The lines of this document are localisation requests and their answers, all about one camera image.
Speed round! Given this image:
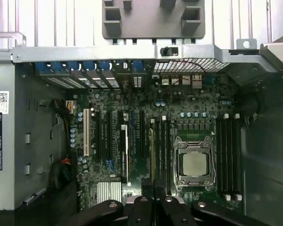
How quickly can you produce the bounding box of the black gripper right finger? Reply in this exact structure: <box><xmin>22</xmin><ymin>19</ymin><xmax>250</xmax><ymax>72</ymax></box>
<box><xmin>155</xmin><ymin>180</ymin><xmax>272</xmax><ymax>226</ymax></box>

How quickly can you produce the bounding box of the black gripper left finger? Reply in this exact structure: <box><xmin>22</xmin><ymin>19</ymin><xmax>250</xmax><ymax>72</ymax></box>
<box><xmin>68</xmin><ymin>178</ymin><xmax>156</xmax><ymax>226</ymax></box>

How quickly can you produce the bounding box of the RAM slot with white clips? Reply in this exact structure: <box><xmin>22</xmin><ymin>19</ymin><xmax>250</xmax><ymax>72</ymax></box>
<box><xmin>150</xmin><ymin>119</ymin><xmax>156</xmax><ymax>186</ymax></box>
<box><xmin>160</xmin><ymin>115</ymin><xmax>168</xmax><ymax>197</ymax></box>
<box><xmin>223</xmin><ymin>113</ymin><xmax>230</xmax><ymax>201</ymax></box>
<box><xmin>234</xmin><ymin>113</ymin><xmax>241</xmax><ymax>201</ymax></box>

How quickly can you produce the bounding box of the silver finned chipset heatsink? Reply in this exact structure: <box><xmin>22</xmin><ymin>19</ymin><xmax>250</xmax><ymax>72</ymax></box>
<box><xmin>97</xmin><ymin>181</ymin><xmax>122</xmax><ymax>203</ymax></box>

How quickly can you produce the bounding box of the silver CPU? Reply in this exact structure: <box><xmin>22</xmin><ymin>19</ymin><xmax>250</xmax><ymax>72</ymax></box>
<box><xmin>183</xmin><ymin>153</ymin><xmax>207</xmax><ymax>176</ymax></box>

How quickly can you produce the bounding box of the black expansion slot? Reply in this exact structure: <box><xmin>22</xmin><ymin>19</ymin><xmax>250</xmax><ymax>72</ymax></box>
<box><xmin>106</xmin><ymin>110</ymin><xmax>116</xmax><ymax>161</ymax></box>
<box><xmin>95</xmin><ymin>110</ymin><xmax>103</xmax><ymax>160</ymax></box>
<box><xmin>138</xmin><ymin>109</ymin><xmax>146</xmax><ymax>160</ymax></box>

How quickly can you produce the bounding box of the blue expansion slot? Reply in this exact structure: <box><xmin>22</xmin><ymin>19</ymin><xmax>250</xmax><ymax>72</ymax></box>
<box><xmin>129</xmin><ymin>110</ymin><xmax>135</xmax><ymax>142</ymax></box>

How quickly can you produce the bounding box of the white expansion slot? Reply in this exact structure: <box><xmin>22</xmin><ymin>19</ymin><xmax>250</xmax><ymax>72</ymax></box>
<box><xmin>83</xmin><ymin>108</ymin><xmax>90</xmax><ymax>158</ymax></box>

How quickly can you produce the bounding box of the black PC case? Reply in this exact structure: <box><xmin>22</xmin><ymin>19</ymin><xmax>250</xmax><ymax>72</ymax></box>
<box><xmin>0</xmin><ymin>32</ymin><xmax>283</xmax><ymax>226</ymax></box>

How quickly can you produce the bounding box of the green motherboard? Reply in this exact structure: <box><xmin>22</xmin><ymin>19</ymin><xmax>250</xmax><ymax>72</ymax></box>
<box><xmin>70</xmin><ymin>73</ymin><xmax>242</xmax><ymax>212</ymax></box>

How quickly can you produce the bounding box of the beige power connector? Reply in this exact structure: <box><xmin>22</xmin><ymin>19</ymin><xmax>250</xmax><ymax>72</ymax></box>
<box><xmin>66</xmin><ymin>100</ymin><xmax>76</xmax><ymax>114</ymax></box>

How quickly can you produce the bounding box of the teal rear port connector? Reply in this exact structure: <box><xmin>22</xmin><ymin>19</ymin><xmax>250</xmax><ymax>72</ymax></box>
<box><xmin>203</xmin><ymin>75</ymin><xmax>222</xmax><ymax>85</ymax></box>

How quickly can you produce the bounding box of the blue slot cover latch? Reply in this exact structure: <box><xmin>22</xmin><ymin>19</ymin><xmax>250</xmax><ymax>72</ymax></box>
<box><xmin>69</xmin><ymin>60</ymin><xmax>83</xmax><ymax>71</ymax></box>
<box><xmin>52</xmin><ymin>61</ymin><xmax>67</xmax><ymax>71</ymax></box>
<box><xmin>37</xmin><ymin>61</ymin><xmax>52</xmax><ymax>73</ymax></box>
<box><xmin>98</xmin><ymin>60</ymin><xmax>110</xmax><ymax>71</ymax></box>
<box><xmin>83</xmin><ymin>60</ymin><xmax>98</xmax><ymax>71</ymax></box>
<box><xmin>131</xmin><ymin>60</ymin><xmax>142</xmax><ymax>73</ymax></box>

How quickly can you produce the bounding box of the grey power supply unit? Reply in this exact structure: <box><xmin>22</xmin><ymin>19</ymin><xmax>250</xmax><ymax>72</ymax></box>
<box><xmin>0</xmin><ymin>60</ymin><xmax>70</xmax><ymax>211</ymax></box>

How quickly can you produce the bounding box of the grey parts rack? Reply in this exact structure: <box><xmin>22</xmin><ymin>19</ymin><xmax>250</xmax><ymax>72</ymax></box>
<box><xmin>101</xmin><ymin>0</ymin><xmax>206</xmax><ymax>40</ymax></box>

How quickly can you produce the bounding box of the metal socket cover frame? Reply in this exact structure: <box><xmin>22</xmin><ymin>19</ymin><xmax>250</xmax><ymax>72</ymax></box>
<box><xmin>176</xmin><ymin>138</ymin><xmax>214</xmax><ymax>188</ymax></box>

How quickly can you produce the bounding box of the coloured power wire bundle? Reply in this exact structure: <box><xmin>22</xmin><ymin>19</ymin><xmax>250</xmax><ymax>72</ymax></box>
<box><xmin>49</xmin><ymin>156</ymin><xmax>73</xmax><ymax>189</ymax></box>

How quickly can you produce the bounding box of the black sleeved power cable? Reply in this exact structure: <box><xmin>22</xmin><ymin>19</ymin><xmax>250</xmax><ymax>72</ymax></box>
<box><xmin>51</xmin><ymin>98</ymin><xmax>73</xmax><ymax>157</ymax></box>

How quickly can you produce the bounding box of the red black twisted wire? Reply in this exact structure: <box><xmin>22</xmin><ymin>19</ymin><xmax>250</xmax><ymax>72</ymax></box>
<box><xmin>166</xmin><ymin>59</ymin><xmax>206</xmax><ymax>83</ymax></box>

